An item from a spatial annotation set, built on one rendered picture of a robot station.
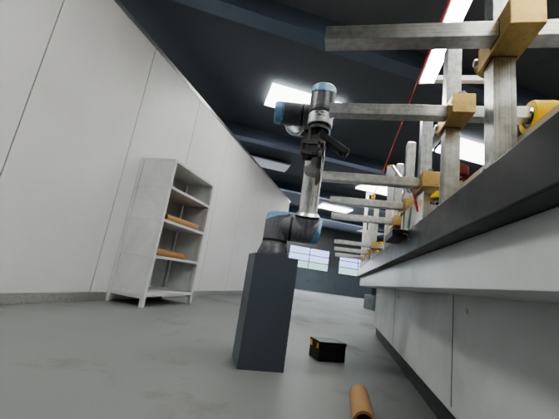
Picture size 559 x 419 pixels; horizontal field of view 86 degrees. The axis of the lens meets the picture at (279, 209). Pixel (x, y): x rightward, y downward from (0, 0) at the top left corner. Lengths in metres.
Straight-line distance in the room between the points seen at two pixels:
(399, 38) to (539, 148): 0.32
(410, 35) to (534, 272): 0.42
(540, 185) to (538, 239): 0.10
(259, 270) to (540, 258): 1.38
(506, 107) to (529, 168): 0.22
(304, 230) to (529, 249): 1.37
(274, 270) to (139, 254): 1.98
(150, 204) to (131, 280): 0.79
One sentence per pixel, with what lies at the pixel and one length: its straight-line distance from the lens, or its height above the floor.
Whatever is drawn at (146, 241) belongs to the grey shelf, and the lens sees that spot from 3.39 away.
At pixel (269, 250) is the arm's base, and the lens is 1.75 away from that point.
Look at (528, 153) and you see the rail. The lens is 0.47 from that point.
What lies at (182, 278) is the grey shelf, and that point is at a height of 0.29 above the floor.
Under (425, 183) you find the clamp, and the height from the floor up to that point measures 0.83.
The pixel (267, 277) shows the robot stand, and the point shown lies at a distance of 1.70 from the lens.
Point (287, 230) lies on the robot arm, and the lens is 1.78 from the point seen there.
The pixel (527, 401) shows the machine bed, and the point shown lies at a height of 0.30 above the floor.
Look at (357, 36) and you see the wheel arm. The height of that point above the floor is 0.94.
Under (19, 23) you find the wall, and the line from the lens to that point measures 3.13.
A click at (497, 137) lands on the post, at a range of 0.63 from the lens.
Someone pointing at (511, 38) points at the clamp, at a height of 0.92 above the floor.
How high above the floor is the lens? 0.49
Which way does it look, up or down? 12 degrees up
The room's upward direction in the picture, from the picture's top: 9 degrees clockwise
